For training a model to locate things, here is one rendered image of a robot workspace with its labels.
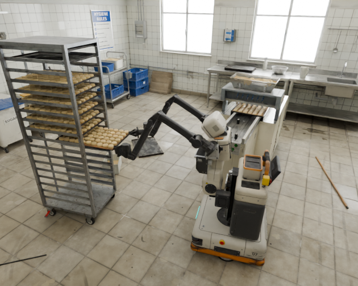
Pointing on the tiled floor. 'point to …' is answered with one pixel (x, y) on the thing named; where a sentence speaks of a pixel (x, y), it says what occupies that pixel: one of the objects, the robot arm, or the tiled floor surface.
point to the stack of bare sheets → (149, 147)
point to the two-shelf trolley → (110, 83)
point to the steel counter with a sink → (338, 79)
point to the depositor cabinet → (264, 128)
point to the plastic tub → (113, 164)
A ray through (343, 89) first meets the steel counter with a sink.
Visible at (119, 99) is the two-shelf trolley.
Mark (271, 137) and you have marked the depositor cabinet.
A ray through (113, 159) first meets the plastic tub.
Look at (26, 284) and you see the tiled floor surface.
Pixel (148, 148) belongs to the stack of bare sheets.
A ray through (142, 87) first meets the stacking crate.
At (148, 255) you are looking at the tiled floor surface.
